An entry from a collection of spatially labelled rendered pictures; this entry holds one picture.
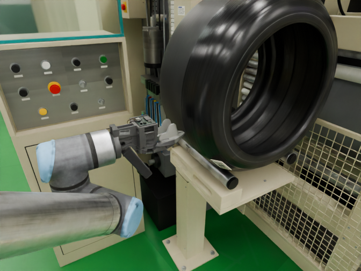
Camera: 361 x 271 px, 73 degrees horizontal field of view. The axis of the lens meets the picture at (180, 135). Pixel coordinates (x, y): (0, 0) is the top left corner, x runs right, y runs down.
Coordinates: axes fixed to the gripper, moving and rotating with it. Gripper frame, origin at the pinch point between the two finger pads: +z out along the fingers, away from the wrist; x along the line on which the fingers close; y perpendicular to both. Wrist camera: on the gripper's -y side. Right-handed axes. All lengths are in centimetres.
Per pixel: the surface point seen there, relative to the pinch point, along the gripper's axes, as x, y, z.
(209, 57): -8.0, 23.3, 3.1
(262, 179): -5.5, -25.2, 33.4
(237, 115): 15.3, -6.8, 36.1
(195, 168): 6.5, -19.4, 10.1
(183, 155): 16.4, -19.3, 11.0
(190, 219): 27, -70, 22
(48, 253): 75, -106, -54
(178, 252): 34, -104, 18
